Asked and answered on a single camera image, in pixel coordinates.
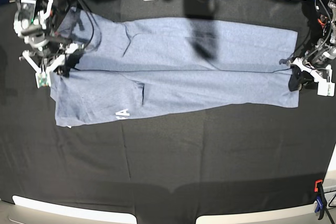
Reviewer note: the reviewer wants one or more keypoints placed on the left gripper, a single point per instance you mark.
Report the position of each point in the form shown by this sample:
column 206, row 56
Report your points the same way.
column 305, row 73

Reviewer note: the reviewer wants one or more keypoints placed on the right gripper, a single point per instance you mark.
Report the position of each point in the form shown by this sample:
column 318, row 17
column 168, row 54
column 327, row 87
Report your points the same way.
column 44, row 61

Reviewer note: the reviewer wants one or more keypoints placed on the light blue t-shirt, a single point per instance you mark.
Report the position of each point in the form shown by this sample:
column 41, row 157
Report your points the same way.
column 152, row 67

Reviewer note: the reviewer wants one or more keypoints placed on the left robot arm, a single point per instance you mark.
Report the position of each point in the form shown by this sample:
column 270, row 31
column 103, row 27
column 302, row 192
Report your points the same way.
column 314, row 65

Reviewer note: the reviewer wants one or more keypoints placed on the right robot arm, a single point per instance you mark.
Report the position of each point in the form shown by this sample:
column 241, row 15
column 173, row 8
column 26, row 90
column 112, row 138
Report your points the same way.
column 37, row 22

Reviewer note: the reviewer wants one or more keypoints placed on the clamp bottom right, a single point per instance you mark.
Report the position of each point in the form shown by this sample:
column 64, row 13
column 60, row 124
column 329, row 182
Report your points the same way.
column 320, row 199

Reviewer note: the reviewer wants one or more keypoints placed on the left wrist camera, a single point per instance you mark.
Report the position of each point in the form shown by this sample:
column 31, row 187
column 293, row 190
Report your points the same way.
column 326, row 89

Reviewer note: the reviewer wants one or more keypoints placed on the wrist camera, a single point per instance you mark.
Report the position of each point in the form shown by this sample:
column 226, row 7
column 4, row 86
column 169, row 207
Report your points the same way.
column 43, row 79
column 326, row 89

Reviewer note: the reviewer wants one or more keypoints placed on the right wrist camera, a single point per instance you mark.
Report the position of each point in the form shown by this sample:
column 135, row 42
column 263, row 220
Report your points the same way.
column 43, row 79

